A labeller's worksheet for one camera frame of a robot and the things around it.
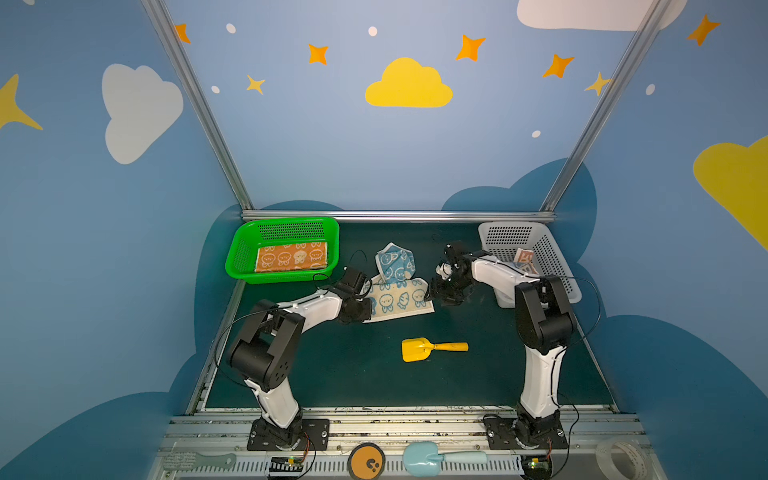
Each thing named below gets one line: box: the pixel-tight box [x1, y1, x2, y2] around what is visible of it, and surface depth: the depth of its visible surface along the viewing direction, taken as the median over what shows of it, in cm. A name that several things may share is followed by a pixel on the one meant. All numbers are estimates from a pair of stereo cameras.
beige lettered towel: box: [513, 248, 538, 275], surface depth 110 cm
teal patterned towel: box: [360, 242, 435, 323], surface depth 100 cm
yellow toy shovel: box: [401, 337, 469, 363], surface depth 90 cm
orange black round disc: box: [347, 442, 386, 480], surface depth 72 cm
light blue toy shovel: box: [402, 441, 488, 478], surface depth 72 cm
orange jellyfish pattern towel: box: [255, 242, 328, 273], surface depth 113 cm
